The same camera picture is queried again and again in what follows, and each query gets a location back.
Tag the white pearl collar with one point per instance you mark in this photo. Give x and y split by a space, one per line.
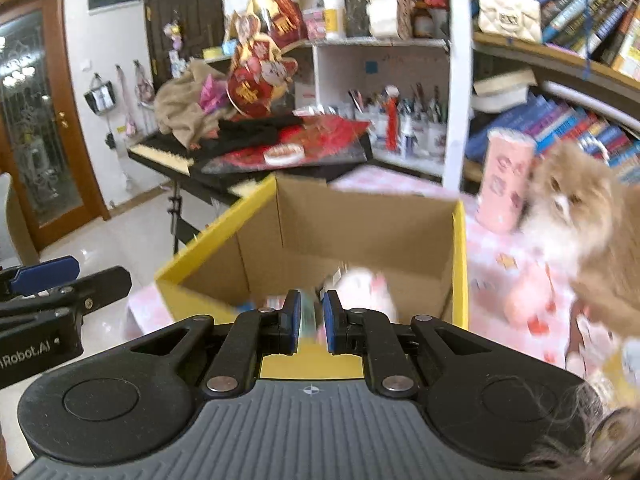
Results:
595 147

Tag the beige cloth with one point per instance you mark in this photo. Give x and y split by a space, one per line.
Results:
185 105

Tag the cups of pens and brushes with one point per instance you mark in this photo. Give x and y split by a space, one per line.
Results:
420 120

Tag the red gold paper decoration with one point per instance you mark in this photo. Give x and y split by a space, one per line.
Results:
282 7

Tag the yellow cardboard box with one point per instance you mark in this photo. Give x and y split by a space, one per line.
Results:
350 220

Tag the mint green plastic holder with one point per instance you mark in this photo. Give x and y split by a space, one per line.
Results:
311 322

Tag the row of colourful books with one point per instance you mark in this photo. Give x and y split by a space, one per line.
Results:
595 20

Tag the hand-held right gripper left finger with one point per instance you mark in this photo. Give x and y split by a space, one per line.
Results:
296 325

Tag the dark wooden cabinet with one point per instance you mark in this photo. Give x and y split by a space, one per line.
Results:
185 10

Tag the pink pig toy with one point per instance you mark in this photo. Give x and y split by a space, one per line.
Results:
527 295

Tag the pink small box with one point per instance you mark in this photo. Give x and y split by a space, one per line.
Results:
314 25

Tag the white yellow-label bottle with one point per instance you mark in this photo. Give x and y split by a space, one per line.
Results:
334 17

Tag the white cubby shelf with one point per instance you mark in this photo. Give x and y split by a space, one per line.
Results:
340 65

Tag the row of blue books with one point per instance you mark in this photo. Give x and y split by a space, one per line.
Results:
560 125

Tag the white flat-lying book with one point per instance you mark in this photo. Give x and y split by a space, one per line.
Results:
502 90

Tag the red fortune figure decoration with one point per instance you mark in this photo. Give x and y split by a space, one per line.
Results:
255 80

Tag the white round dish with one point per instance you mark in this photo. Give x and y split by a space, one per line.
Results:
283 155

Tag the wooden glass door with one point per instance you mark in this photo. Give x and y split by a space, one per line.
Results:
40 135

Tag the black cloth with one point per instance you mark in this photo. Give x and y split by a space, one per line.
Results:
245 135

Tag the pink paw plush toy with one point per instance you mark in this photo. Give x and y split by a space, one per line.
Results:
365 290

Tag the black electric piano keyboard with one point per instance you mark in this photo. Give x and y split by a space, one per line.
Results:
160 152

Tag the hanging pink bag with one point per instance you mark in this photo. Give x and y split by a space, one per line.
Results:
144 87

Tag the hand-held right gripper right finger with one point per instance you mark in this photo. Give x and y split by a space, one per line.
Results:
330 325

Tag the orange fluffy cat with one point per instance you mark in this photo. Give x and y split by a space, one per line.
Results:
590 220

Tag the white shelf post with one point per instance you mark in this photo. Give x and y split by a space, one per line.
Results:
457 85

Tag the hanging clear bag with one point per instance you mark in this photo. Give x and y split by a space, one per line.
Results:
100 97

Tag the black keyboard stand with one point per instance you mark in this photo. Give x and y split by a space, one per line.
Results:
176 215

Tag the red paper sheets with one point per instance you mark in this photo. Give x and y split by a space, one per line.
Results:
325 135

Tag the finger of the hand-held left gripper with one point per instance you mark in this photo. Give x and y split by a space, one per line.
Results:
45 272
95 285

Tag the pink cylinder container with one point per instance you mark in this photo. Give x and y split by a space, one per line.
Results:
502 180

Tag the white quilted handbag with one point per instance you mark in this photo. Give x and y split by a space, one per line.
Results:
510 12

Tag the small hanging doll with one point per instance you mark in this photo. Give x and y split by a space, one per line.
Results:
173 36

